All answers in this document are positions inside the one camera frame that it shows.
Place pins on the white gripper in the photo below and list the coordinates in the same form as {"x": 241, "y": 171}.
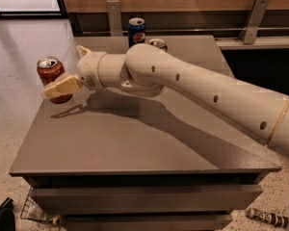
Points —
{"x": 88, "y": 69}

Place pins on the red coca-cola can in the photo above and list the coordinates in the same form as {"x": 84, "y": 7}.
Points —
{"x": 49, "y": 68}

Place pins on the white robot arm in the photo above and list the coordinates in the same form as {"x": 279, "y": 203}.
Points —
{"x": 145, "y": 70}

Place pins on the blue pepsi can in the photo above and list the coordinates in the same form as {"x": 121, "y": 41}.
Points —
{"x": 136, "y": 31}

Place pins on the green soda can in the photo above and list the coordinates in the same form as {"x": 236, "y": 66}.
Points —
{"x": 159, "y": 43}

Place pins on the black object on floor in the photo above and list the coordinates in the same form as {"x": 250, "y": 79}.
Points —
{"x": 7, "y": 218}

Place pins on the black and white checkered stick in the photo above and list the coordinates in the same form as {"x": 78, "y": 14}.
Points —
{"x": 267, "y": 217}

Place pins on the left metal wall bracket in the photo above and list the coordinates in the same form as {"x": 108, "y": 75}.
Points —
{"x": 114, "y": 16}

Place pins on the metal wall bracket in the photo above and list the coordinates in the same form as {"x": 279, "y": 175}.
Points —
{"x": 249, "y": 32}
{"x": 114, "y": 16}

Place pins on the wire basket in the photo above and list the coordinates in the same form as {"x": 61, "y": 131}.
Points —
{"x": 33, "y": 212}

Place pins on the right metal wall bracket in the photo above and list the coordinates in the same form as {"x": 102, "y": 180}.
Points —
{"x": 249, "y": 32}

